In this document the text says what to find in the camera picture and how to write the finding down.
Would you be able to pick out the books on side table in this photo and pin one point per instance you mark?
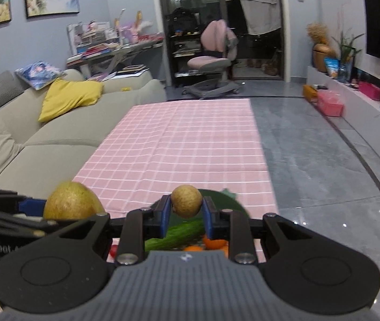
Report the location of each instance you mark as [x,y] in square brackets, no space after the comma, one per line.
[126,72]

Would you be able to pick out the hanging white cloth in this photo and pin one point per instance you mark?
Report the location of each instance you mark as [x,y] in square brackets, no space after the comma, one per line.
[260,6]

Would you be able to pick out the beige fabric sofa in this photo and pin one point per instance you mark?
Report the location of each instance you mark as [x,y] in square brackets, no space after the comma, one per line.
[59,147]

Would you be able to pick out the pink storage box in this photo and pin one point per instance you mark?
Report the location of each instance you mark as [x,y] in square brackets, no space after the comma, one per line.
[330,104]

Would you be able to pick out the green colander bowl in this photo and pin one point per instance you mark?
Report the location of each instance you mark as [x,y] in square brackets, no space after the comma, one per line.
[225,205]

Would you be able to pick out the pink desk chair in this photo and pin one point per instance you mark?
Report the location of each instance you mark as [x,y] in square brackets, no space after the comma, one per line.
[215,60]

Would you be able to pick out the red plum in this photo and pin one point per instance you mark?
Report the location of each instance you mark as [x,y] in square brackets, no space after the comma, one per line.
[113,250]

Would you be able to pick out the brown longan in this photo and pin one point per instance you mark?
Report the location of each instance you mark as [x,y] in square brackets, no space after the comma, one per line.
[186,201]

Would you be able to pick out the cluttered study desk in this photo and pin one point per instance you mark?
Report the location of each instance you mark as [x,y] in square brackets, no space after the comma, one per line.
[109,45]

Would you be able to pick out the blue printed cushion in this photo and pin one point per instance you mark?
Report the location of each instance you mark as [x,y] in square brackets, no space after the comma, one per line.
[39,73]

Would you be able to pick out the golden vase with dried flowers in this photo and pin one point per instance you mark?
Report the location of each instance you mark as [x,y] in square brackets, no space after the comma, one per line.
[322,50]

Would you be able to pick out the green cucumber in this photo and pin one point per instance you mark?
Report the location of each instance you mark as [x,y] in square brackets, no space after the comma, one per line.
[176,234]

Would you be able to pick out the black shelf unit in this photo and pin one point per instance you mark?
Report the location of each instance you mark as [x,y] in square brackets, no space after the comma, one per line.
[185,46]

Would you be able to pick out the orange box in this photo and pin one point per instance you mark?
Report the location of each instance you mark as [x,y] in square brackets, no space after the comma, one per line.
[309,93]

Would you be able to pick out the pink container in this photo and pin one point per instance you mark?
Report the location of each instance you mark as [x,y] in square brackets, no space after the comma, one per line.
[369,90]

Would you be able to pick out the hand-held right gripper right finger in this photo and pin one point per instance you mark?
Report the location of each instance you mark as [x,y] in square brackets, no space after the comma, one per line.
[210,220]

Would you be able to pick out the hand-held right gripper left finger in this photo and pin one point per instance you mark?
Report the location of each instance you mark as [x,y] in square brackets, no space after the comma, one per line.
[164,217]

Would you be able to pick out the pink checked tablecloth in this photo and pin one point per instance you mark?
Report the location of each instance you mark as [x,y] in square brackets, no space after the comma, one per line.
[183,140]

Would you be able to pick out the yellow pillow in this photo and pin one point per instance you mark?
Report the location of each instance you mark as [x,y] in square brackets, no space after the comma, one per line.
[69,98]

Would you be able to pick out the blue snack packet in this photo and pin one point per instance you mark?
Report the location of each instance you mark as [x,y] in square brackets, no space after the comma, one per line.
[331,68]

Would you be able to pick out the green potted plant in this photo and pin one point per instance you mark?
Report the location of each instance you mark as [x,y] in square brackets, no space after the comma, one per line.
[347,57]

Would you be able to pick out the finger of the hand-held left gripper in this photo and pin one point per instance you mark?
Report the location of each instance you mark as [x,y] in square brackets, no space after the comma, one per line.
[32,207]
[15,225]

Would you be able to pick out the orange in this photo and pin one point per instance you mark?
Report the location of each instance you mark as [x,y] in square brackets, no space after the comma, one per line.
[215,243]
[193,249]

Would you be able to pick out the yellow-green pear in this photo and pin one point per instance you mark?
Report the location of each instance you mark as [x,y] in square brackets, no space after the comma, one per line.
[72,202]

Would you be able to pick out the white low cabinet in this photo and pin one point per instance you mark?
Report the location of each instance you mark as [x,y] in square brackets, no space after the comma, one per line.
[360,113]

